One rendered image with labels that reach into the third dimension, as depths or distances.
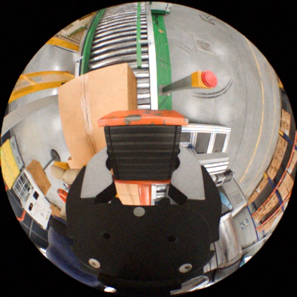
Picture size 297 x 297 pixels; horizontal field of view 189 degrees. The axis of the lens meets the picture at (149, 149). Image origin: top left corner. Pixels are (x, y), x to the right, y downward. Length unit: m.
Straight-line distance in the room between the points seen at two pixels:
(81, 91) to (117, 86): 0.18
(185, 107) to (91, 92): 1.22
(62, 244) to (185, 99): 1.62
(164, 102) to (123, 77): 1.01
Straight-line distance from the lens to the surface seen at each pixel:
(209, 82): 0.39
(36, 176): 2.20
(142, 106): 0.81
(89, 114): 0.49
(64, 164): 0.43
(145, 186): 0.16
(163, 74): 1.41
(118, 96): 0.43
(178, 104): 1.42
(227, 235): 0.48
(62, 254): 0.37
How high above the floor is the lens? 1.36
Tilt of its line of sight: 60 degrees down
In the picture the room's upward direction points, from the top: 178 degrees clockwise
